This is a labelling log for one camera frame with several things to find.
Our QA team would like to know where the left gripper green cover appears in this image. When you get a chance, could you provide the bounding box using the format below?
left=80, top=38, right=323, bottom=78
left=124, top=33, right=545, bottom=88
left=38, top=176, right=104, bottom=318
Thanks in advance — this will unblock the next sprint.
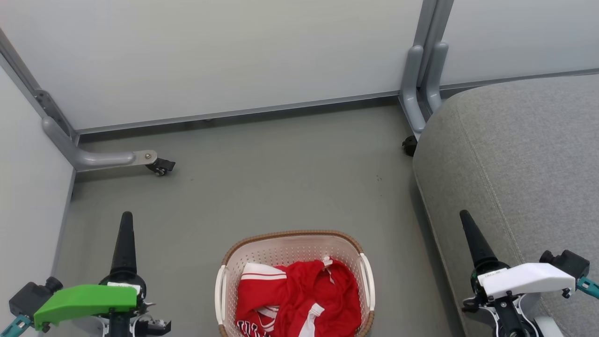
left=34, top=212, right=172, bottom=337

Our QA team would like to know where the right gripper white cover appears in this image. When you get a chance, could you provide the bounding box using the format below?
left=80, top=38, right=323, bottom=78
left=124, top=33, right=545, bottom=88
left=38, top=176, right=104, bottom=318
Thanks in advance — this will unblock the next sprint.
left=459, top=210, right=577, bottom=337

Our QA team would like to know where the white perforated laundry basket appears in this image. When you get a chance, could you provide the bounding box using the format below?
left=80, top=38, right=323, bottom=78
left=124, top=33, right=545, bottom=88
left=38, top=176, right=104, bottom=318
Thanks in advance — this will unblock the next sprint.
left=214, top=229, right=376, bottom=337

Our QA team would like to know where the grey partition corner post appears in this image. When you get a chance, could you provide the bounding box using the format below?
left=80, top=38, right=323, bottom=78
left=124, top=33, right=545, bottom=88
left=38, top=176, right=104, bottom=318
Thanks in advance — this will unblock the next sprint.
left=0, top=28, right=79, bottom=143

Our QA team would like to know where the grey fabric sofa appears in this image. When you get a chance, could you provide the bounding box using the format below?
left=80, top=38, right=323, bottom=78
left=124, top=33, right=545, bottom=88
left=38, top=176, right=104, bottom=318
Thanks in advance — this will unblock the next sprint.
left=412, top=74, right=599, bottom=337

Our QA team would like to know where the short grey partition foot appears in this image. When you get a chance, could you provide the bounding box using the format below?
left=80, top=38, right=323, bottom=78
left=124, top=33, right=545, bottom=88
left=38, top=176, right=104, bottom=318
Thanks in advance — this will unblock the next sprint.
left=424, top=41, right=449, bottom=114

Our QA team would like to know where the long grey partition foot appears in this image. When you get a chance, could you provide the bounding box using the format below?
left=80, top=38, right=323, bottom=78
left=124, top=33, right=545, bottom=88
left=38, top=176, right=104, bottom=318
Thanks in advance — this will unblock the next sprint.
left=400, top=44, right=427, bottom=137

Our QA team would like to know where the grey partition foot with plate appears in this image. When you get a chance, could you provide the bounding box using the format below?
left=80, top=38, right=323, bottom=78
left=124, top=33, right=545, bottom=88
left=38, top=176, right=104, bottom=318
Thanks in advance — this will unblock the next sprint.
left=42, top=117, right=158, bottom=172

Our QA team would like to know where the red and white jersey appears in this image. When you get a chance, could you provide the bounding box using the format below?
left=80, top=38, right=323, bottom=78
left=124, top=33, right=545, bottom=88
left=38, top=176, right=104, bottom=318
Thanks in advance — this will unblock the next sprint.
left=235, top=256, right=362, bottom=337

